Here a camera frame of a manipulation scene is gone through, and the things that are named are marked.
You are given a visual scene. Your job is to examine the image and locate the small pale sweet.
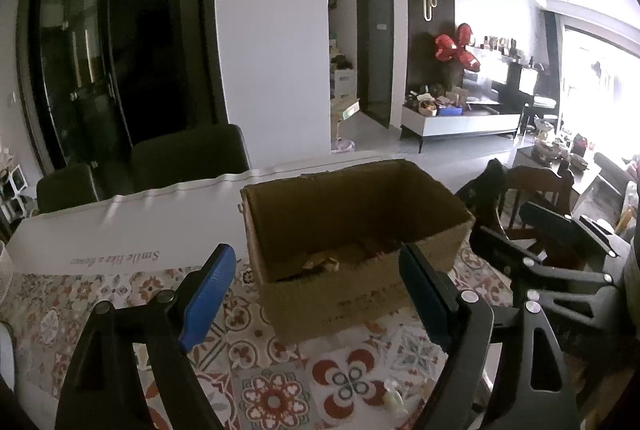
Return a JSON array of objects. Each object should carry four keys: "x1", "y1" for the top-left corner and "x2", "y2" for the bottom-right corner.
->
[{"x1": 383, "y1": 379, "x2": 408, "y2": 418}]

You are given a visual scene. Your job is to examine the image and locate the orange snack bag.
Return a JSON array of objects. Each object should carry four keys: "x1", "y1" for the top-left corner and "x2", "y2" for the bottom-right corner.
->
[{"x1": 303, "y1": 254, "x2": 340, "y2": 274}]

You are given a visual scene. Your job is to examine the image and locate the wooden chair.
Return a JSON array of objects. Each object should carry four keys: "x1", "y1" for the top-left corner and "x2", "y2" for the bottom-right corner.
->
[{"x1": 498, "y1": 162, "x2": 575, "y2": 240}]

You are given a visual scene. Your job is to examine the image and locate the black garment on chair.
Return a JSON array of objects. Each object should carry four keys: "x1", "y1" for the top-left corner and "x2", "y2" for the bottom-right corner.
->
[{"x1": 456, "y1": 159, "x2": 506, "y2": 227}]

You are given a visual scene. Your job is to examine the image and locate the patterned tile table mat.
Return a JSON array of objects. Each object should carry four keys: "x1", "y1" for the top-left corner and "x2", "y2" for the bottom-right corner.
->
[{"x1": 0, "y1": 249, "x2": 516, "y2": 430}]

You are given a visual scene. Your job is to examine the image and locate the brown cardboard box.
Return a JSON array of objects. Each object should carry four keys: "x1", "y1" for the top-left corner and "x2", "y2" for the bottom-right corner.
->
[{"x1": 241, "y1": 159, "x2": 475, "y2": 344}]

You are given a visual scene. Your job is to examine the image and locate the dark dining chair right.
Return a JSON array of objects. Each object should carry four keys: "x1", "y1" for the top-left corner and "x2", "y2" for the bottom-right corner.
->
[{"x1": 131, "y1": 124, "x2": 250, "y2": 191}]

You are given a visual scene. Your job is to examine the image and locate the dark dining chair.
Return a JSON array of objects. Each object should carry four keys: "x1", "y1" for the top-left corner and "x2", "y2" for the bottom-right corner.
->
[
  {"x1": 131, "y1": 124, "x2": 250, "y2": 191},
  {"x1": 36, "y1": 163, "x2": 103, "y2": 213}
]

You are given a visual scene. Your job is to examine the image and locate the dark dining chair left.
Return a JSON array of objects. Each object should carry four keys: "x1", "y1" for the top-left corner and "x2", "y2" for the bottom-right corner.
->
[{"x1": 36, "y1": 163, "x2": 103, "y2": 213}]

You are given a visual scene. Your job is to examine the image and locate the white tv cabinet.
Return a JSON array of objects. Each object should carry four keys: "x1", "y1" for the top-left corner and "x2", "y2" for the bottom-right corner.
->
[{"x1": 401, "y1": 102, "x2": 522, "y2": 153}]

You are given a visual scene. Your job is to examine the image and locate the white plastic basket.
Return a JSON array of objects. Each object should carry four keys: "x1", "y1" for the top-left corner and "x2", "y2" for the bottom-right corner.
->
[{"x1": 0, "y1": 241, "x2": 13, "y2": 303}]

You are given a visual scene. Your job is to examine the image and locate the white storage box in hallway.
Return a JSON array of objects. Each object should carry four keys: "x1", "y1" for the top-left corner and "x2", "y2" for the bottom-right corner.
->
[{"x1": 331, "y1": 69, "x2": 357, "y2": 98}]

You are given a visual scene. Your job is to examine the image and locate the red balloon flower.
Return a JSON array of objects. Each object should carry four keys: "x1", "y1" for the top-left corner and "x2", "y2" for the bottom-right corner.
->
[{"x1": 435, "y1": 23, "x2": 480, "y2": 72}]

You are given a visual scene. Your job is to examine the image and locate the dark glass sliding door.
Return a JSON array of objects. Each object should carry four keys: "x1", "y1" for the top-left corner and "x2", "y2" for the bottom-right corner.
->
[{"x1": 16, "y1": 0, "x2": 228, "y2": 173}]

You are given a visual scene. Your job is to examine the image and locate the dark hallway door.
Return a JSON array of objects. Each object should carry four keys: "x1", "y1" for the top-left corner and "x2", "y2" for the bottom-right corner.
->
[{"x1": 356, "y1": 0, "x2": 394, "y2": 127}]

